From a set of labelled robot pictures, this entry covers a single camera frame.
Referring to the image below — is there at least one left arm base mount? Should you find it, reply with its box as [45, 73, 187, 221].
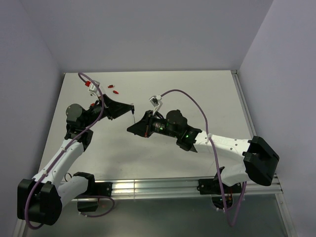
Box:
[77, 182, 115, 218]

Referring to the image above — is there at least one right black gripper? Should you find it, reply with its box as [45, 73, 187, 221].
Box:
[127, 110, 179, 138]

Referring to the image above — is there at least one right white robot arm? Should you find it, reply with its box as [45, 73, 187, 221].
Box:
[127, 110, 279, 193]

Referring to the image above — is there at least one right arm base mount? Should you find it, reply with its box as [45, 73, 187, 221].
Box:
[197, 178, 242, 209]

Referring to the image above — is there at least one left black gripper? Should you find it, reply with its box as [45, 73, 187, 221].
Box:
[82, 94, 133, 128]

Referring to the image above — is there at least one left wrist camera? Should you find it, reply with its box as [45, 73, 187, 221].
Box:
[85, 80, 100, 97]

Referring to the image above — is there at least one aluminium front rail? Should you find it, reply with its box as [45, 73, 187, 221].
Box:
[23, 175, 283, 201]

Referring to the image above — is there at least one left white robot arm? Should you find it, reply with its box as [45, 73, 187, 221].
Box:
[17, 94, 134, 229]

